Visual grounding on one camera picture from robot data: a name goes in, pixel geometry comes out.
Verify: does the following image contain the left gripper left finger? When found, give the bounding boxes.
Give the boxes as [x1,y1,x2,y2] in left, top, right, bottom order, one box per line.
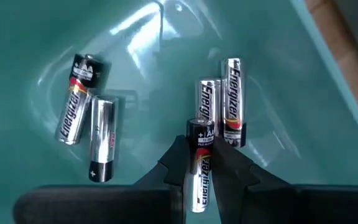
[12,135,188,224]

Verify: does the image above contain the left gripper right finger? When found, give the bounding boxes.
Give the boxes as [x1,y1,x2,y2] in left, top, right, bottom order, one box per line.
[211,136,358,224]

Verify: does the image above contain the teal green plastic bin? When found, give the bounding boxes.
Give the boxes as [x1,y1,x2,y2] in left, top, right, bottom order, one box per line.
[0,0,358,224]

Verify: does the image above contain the Energizer AA battery silver black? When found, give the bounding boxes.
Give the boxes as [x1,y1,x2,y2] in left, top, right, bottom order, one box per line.
[221,57,247,149]
[88,95,119,184]
[195,77,223,138]
[185,117,216,213]
[54,53,112,146]

